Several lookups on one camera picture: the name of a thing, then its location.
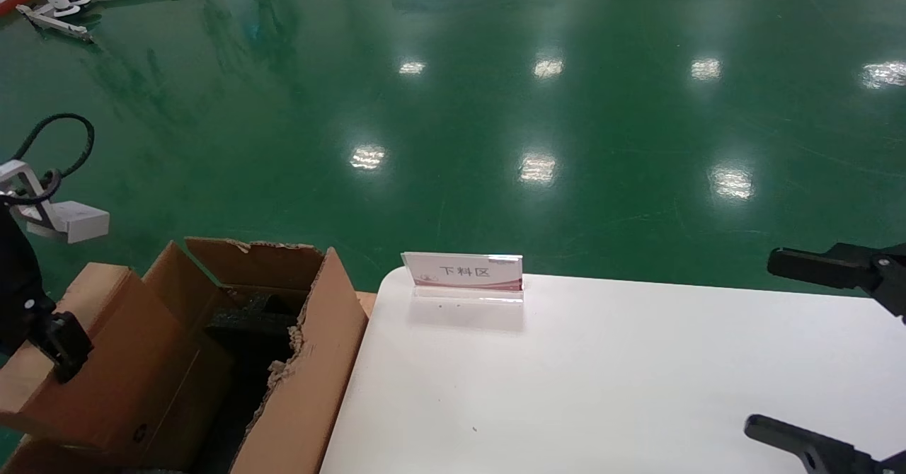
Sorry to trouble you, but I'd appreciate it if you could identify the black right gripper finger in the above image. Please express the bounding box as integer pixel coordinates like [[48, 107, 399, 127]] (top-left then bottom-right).
[[767, 243, 906, 319], [743, 414, 906, 474]]

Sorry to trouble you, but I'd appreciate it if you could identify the clear acrylic sign holder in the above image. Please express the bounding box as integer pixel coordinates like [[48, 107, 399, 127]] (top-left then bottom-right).
[[401, 251, 525, 306]]

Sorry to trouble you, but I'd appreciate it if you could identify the large brown cardboard box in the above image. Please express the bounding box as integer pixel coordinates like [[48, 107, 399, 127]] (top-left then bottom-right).
[[0, 237, 369, 474]]

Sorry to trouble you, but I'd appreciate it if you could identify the black camera cable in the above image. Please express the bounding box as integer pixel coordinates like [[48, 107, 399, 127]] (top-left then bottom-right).
[[0, 168, 62, 207]]

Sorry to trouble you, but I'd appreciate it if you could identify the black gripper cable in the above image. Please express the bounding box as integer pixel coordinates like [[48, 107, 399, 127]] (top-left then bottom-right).
[[11, 112, 96, 179]]

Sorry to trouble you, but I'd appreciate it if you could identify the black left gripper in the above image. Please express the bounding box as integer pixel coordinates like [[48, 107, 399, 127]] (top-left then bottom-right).
[[0, 198, 95, 385]]

